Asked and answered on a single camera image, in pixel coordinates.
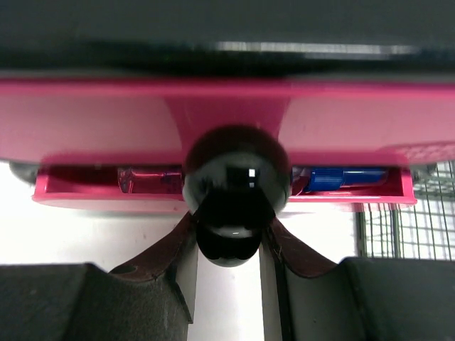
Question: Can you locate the small spray bottle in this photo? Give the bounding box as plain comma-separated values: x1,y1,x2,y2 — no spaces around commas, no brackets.
117,166,388,196

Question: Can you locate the black drawer cabinet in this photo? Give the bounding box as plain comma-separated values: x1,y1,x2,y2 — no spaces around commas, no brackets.
1,1,454,82

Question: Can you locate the green wire mesh organizer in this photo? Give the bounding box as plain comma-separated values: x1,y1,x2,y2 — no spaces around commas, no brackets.
355,161,454,261

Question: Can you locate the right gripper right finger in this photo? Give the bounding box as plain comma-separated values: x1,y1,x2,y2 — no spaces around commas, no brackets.
259,220,454,340

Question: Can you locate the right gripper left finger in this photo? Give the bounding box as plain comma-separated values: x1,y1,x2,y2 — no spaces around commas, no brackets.
1,215,198,340

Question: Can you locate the pink top drawer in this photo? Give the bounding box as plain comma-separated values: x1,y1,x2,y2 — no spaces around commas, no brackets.
1,79,454,168

